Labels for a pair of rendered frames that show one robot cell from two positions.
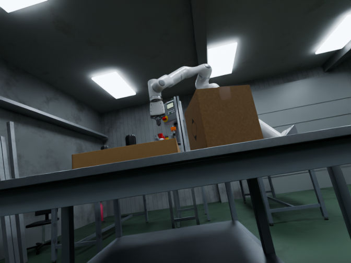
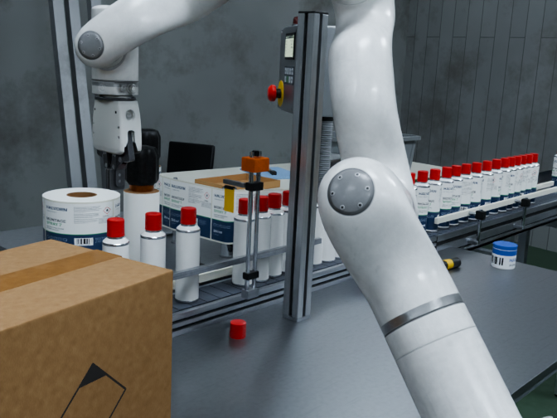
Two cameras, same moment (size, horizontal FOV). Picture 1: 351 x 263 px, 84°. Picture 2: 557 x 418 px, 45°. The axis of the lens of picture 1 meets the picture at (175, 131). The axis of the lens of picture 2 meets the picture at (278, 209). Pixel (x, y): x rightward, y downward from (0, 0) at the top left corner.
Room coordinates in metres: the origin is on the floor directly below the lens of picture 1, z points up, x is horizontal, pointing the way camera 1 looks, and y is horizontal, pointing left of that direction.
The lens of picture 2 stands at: (0.50, -0.96, 1.39)
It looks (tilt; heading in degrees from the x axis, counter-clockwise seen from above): 12 degrees down; 40
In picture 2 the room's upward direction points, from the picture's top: 3 degrees clockwise
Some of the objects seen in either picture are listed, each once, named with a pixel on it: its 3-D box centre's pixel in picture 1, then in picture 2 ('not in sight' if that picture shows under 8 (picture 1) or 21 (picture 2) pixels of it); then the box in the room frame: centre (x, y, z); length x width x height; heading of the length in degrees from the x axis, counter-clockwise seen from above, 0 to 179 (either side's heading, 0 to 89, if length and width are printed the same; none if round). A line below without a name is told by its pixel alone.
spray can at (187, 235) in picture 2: not in sight; (187, 254); (1.45, 0.09, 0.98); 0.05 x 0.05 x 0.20
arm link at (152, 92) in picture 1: (154, 89); (114, 43); (1.26, 0.10, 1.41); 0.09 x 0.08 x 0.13; 33
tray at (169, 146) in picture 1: (139, 159); not in sight; (0.61, 0.13, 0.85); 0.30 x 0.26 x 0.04; 178
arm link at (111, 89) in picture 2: (156, 99); (115, 89); (1.27, 0.10, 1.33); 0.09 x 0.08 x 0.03; 88
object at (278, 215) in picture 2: not in sight; (273, 235); (1.72, 0.09, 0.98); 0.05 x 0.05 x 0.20
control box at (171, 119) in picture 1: (172, 112); (307, 70); (1.71, 0.00, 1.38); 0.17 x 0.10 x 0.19; 53
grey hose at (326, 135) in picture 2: (177, 134); (323, 158); (1.77, -0.01, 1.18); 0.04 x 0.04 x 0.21
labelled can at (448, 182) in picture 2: not in sight; (444, 197); (2.55, 0.06, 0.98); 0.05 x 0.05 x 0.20
